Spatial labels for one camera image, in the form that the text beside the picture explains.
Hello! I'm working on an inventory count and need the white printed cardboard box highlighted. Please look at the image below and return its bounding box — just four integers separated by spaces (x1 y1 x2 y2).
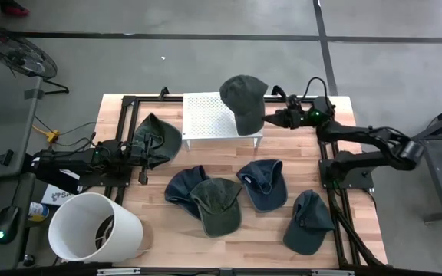
40 182 81 208

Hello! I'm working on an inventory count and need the black computer mouse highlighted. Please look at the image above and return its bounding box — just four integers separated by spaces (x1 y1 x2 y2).
0 205 21 245

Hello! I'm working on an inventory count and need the silver metal bracket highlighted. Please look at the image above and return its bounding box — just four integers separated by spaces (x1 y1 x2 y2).
311 269 355 276
97 268 141 276

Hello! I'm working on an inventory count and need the person's red shoe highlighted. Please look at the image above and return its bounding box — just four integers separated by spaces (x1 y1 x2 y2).
0 0 31 18

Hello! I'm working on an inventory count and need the dark teal baseball cap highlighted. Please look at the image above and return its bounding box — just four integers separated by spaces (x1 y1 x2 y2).
282 189 336 257

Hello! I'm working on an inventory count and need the white and yellow can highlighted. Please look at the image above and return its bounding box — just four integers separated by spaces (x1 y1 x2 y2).
27 201 50 223

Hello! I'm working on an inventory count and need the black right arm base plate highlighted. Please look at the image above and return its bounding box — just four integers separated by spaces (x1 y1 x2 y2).
318 159 375 189

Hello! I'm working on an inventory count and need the black floor fan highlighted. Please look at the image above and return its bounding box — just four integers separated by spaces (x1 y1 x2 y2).
0 18 71 96

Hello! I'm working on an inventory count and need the black aluminium extrusion frame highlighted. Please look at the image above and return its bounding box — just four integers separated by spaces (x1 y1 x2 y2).
104 94 389 269

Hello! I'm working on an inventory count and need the white lampshade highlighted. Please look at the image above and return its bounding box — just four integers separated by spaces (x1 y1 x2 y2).
47 191 145 264

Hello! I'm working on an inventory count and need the black wedge block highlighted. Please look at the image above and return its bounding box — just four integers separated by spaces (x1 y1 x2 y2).
0 149 15 166

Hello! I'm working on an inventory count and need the white perforated metal rack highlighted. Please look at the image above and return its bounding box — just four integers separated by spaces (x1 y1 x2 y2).
181 91 264 151

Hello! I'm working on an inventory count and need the olive green baseball cap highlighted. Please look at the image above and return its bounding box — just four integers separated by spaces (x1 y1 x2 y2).
219 74 269 137
190 177 244 238

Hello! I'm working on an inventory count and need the yellow power plug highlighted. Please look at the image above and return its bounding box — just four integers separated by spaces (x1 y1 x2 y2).
31 124 61 145

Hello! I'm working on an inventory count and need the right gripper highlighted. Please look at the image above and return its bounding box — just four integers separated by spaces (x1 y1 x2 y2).
262 97 309 130

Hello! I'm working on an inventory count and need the dark green baseball cap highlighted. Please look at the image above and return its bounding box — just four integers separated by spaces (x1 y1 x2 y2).
130 112 183 170

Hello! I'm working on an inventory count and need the black slanted bar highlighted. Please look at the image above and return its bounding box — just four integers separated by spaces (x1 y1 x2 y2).
21 153 82 195

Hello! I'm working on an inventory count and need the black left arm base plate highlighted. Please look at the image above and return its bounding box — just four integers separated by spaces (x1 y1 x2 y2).
78 168 134 189

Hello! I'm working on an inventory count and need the navy blue baseball cap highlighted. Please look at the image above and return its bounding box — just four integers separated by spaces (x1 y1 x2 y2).
163 164 211 220
236 159 289 214

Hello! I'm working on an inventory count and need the grey tape strip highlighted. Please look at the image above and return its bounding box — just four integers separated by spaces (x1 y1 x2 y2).
23 87 45 100

